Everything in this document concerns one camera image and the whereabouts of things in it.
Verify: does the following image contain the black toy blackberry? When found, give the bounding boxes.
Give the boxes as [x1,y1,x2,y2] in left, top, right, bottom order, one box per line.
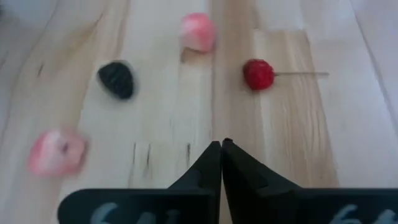
[96,60,137,101]

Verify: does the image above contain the pink round toy fruit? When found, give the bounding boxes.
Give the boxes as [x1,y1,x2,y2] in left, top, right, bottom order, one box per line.
[179,12,218,54]
[27,129,90,177]

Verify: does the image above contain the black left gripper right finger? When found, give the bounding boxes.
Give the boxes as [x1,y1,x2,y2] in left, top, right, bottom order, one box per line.
[221,138,398,224]

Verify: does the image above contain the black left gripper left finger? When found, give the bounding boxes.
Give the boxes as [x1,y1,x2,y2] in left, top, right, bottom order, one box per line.
[57,140,222,224]

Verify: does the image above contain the red cherry with stem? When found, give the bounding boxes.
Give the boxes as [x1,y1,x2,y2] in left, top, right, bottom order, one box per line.
[242,58,330,91]

